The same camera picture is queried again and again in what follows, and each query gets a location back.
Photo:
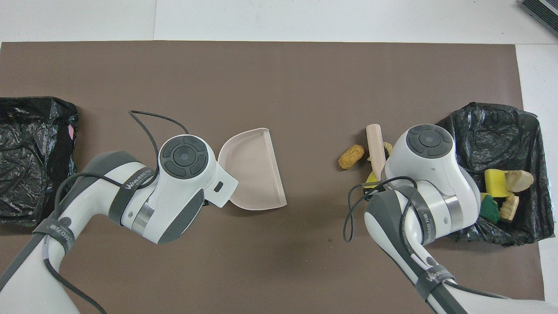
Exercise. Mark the beige plastic dustpan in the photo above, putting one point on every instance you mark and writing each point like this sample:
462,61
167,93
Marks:
257,174

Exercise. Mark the brown bread roll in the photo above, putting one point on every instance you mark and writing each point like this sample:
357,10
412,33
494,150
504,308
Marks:
351,157

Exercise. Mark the small yellow sponge piece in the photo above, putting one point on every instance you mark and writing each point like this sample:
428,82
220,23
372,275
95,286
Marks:
372,179

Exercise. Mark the beige hand brush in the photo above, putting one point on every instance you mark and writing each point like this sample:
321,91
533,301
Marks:
375,146

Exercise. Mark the green and yellow sponge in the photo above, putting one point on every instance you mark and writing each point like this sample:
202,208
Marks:
490,211

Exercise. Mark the notched yellow sponge piece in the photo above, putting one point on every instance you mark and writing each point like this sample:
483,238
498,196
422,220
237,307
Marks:
496,182

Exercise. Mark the small pale bread chunk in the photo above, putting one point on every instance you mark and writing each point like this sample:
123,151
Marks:
510,208

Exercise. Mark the long pale bread chunk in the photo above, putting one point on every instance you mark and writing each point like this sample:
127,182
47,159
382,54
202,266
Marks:
521,181

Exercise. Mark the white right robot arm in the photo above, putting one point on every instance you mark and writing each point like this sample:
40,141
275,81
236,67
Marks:
427,174

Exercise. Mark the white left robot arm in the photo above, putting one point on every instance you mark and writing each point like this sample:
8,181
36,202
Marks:
183,183

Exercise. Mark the black bag-lined bin, pink spot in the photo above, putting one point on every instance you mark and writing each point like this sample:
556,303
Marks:
30,152

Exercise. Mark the brown table mat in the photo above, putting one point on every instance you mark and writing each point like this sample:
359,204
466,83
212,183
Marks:
305,87

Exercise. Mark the dark grey ribbed device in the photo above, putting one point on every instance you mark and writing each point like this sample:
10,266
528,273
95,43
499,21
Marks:
542,13

